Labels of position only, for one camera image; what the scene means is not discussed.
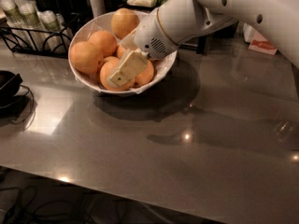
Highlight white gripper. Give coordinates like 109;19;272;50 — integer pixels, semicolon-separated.
107;8;178;87

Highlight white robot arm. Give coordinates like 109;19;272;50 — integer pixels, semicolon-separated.
107;0;299;87

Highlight centre orange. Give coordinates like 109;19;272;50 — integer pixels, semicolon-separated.
116;45;126;59

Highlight small hidden orange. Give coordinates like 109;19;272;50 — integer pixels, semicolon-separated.
104;56;120;63

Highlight front right orange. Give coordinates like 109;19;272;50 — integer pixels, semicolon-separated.
135;61;155;88

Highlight upper left orange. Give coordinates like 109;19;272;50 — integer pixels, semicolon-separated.
88;30;118;57

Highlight top orange in bowl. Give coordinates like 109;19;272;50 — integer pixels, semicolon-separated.
111;8;140;39

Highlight far left orange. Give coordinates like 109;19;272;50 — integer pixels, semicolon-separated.
69;41;104;75

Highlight white bowl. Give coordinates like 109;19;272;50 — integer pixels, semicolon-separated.
68;12;177;96

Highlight black condiment shelf rack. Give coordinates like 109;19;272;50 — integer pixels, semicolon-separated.
124;0;219;55

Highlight white cylinder cup holder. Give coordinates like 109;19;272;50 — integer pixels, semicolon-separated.
85;0;107;19

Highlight right paper cup stack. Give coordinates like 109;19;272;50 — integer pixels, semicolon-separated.
39;10;68;54

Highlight paper cup stack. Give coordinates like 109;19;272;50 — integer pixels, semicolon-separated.
0;0;30;48
39;10;68;54
19;3;45;51

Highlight middle paper cup stack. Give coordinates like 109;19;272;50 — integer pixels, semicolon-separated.
19;3;45;51

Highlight left paper cup stack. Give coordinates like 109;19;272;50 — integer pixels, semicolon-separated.
0;0;30;48

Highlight black device at left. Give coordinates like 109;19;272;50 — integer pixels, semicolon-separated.
0;70;35;124

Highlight red white paper packet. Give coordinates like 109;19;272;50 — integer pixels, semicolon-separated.
249;32;278;55

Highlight black wire cup rack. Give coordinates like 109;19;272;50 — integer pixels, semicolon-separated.
0;13;78;58

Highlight black floor cables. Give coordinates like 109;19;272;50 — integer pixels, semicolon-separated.
0;166;163;224

